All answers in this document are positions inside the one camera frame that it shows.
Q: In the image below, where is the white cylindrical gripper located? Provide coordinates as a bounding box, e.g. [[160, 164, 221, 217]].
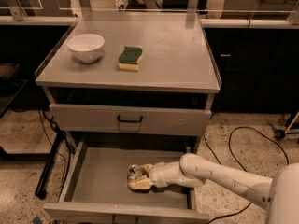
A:
[[127, 161, 181, 190]]

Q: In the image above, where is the silver 7up soda can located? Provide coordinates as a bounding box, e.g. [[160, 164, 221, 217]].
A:
[[127, 164, 144, 182]]

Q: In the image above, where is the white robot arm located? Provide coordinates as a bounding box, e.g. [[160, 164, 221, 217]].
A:
[[127, 153, 299, 224]]

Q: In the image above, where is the open grey lower drawer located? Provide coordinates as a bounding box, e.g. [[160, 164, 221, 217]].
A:
[[44, 143, 209, 224]]

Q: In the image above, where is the closed grey upper drawer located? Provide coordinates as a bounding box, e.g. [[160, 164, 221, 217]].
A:
[[50, 104, 211, 136]]

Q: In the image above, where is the grey metal drawer cabinet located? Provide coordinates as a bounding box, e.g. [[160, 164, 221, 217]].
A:
[[35, 10, 222, 224]]

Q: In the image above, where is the black stand leg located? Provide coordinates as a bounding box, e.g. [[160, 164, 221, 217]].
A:
[[35, 132, 63, 200]]

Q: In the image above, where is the green and yellow sponge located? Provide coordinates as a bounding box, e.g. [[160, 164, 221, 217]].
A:
[[118, 46, 143, 71]]

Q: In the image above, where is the black caster wheel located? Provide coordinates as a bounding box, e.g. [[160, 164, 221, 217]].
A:
[[274, 129, 286, 140]]

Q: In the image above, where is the white ceramic bowl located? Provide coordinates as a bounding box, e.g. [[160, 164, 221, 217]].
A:
[[67, 34, 105, 63]]

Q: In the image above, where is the clear plastic water bottle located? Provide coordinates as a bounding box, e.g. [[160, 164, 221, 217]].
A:
[[115, 0, 125, 11]]

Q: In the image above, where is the black floor cable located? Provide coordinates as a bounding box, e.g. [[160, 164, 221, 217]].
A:
[[202, 126, 290, 224]]

